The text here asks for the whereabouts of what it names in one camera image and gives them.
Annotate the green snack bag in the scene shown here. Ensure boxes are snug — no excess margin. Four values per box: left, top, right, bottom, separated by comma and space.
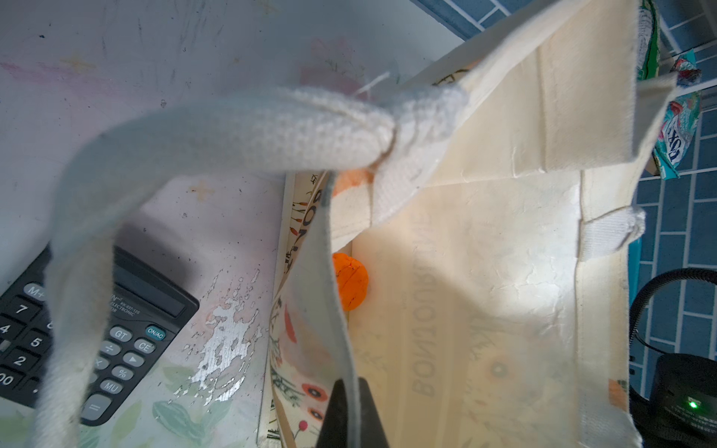
637, 0, 660, 81

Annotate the black calculator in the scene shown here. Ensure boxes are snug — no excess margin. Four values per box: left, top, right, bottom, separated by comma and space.
1, 248, 199, 427

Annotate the floral table mat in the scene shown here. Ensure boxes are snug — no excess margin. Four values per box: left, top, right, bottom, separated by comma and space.
1, 1, 459, 447

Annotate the orange tangerine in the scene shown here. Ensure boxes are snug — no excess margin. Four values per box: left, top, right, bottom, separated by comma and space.
332, 252, 370, 313

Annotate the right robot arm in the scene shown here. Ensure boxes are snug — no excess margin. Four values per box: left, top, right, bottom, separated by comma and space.
629, 353, 716, 447

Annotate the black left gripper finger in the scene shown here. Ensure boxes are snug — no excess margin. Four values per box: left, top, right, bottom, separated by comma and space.
316, 377, 390, 448

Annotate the teal Fox's candy bag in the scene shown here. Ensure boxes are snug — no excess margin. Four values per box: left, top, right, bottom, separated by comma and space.
653, 50, 702, 180

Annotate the cream floral tote bag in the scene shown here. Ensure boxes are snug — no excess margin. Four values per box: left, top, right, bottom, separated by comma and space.
28, 1, 676, 447

